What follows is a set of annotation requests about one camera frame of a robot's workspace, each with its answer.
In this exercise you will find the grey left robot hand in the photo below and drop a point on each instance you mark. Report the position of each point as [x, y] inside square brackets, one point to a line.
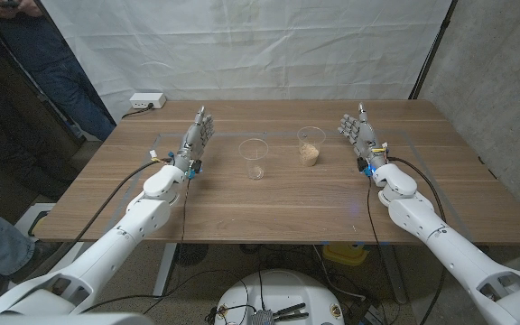
[192, 140]

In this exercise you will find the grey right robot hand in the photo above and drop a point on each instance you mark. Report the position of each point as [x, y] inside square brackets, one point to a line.
[367, 140]

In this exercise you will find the clear plastic cup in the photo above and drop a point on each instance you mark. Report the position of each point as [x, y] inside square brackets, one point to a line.
[310, 139]
[254, 171]

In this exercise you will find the brown sugar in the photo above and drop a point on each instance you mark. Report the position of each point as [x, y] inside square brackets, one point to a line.
[309, 155]

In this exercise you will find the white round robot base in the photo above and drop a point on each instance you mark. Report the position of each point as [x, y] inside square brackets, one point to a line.
[287, 289]

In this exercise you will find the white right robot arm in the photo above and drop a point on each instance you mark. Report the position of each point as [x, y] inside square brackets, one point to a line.
[458, 257]

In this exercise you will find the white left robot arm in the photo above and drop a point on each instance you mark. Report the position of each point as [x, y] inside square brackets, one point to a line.
[106, 253]

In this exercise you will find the grey tape outline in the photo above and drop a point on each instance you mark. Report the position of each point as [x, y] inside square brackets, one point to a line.
[174, 134]

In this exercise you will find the white power strip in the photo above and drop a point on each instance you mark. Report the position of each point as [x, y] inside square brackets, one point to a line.
[147, 100]

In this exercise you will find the white backdrop sheet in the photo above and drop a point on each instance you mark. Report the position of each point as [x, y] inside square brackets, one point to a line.
[242, 45]

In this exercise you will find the black backdrop stand pole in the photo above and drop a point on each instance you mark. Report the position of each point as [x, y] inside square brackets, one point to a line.
[432, 49]

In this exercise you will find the black round floor fan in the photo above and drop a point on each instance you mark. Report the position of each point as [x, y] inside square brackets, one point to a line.
[191, 253]

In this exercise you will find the yellow box under table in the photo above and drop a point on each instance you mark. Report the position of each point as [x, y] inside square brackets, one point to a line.
[345, 253]

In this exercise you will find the white table leg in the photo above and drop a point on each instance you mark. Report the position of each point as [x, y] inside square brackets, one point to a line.
[164, 271]

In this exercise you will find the grey table leg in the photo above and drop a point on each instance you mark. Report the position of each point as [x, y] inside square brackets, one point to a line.
[393, 275]

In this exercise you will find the standing person in blue jeans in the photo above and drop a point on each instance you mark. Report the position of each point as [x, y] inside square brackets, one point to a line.
[57, 72]

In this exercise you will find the white floor board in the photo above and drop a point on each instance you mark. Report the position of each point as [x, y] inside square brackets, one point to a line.
[36, 207]

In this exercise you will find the seated person in dark trousers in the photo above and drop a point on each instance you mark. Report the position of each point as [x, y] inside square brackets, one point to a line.
[12, 135]

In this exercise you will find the black clips on base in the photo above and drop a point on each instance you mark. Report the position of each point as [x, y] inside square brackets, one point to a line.
[289, 309]

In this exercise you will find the small grey box on base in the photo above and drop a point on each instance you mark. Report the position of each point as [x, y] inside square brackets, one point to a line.
[263, 318]

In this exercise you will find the white robot torso edge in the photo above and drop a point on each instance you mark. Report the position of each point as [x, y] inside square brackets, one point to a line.
[61, 319]

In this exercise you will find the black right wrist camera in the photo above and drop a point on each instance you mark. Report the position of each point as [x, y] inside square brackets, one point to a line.
[364, 167]

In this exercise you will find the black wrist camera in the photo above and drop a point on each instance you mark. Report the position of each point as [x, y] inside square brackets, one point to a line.
[364, 167]
[194, 169]

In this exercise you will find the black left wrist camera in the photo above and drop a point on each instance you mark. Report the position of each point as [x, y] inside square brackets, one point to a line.
[194, 169]

